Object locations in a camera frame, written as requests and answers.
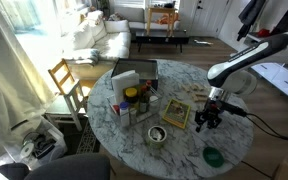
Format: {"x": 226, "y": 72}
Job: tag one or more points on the white paper napkin stack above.
{"x": 122, "y": 81}

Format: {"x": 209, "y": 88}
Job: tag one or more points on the wooden stool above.
{"x": 168, "y": 17}

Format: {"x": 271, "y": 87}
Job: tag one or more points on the white sofa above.
{"x": 96, "y": 39}

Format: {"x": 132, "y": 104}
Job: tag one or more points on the black coffee table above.
{"x": 178, "y": 38}

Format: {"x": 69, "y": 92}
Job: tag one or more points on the wooden block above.
{"x": 199, "y": 94}
{"x": 197, "y": 87}
{"x": 185, "y": 88}
{"x": 197, "y": 99}

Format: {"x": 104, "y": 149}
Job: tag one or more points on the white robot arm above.
{"x": 231, "y": 77}

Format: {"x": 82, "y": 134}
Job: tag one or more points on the yellow picture book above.
{"x": 177, "y": 113}

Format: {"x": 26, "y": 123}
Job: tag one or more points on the yellow-lidded jar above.
{"x": 131, "y": 96}

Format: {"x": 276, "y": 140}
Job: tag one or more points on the wooden side chair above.
{"x": 70, "y": 102}

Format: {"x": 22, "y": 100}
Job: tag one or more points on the green round lid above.
{"x": 213, "y": 157}

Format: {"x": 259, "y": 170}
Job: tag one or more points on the dark blue cardboard box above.
{"x": 147, "y": 69}

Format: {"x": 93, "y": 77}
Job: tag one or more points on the grey office chair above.
{"x": 87, "y": 166}

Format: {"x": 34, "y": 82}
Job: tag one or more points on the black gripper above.
{"x": 208, "y": 115}

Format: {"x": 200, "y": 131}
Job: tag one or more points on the white small bottle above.
{"x": 153, "y": 104}

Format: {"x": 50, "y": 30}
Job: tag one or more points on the blue-capped plastic bottle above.
{"x": 124, "y": 114}

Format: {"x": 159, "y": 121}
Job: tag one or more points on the white cabinet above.
{"x": 280, "y": 75}

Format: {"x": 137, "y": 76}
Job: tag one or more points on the clear condiment caddy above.
{"x": 137, "y": 104}

